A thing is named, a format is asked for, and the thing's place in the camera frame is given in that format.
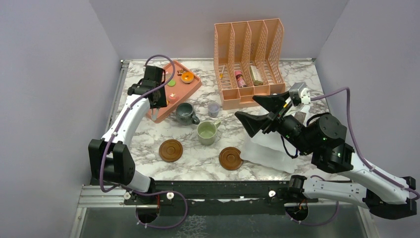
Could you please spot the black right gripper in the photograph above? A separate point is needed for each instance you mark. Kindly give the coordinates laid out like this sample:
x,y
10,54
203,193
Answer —
x,y
153,77

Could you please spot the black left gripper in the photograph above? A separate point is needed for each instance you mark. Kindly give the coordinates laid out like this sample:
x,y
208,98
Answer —
x,y
283,126

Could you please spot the pink snowball cake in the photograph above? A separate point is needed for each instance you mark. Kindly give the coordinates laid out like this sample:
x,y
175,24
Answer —
x,y
172,98

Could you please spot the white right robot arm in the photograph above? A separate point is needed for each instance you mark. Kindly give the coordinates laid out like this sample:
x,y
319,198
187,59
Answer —
x,y
323,136

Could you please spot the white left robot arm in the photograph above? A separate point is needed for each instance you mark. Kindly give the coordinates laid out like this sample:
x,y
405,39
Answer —
x,y
111,160

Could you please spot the green macaron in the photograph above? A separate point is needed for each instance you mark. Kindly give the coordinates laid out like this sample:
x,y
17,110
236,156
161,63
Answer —
x,y
171,83

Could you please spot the brown star cookie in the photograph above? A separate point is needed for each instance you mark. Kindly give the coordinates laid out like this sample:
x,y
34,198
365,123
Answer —
x,y
180,72

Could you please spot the pink dessert tray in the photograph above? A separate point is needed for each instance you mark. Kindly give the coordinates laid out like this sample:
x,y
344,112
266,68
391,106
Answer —
x,y
183,90

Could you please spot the orange glazed donut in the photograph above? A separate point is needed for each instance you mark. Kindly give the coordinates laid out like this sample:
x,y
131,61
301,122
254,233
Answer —
x,y
187,77

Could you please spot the white tiered dessert stand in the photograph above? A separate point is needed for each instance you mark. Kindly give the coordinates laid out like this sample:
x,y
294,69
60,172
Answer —
x,y
271,150

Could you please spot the tan box in organizer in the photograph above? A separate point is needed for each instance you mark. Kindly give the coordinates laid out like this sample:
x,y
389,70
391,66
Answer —
x,y
256,76

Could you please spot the pink bottle in organizer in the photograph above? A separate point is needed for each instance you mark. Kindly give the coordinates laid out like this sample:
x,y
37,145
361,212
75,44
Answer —
x,y
241,83

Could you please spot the dark blue-green ceramic mug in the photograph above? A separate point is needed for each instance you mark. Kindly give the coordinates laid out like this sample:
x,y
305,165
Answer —
x,y
186,115

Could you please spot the right brown wooden coaster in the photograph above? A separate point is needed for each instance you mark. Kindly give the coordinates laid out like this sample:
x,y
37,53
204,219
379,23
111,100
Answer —
x,y
229,158

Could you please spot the brown wooden coaster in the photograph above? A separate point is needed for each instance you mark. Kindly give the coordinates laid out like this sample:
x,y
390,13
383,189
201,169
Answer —
x,y
229,158
170,150

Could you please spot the light green ceramic mug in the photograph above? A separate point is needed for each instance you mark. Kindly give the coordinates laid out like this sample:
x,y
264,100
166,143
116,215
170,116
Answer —
x,y
207,131

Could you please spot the pink mesh file organizer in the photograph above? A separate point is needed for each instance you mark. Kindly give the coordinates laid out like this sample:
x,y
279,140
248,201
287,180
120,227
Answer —
x,y
237,45

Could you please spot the left brown wooden coaster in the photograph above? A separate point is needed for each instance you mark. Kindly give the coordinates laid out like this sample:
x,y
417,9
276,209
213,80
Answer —
x,y
170,150

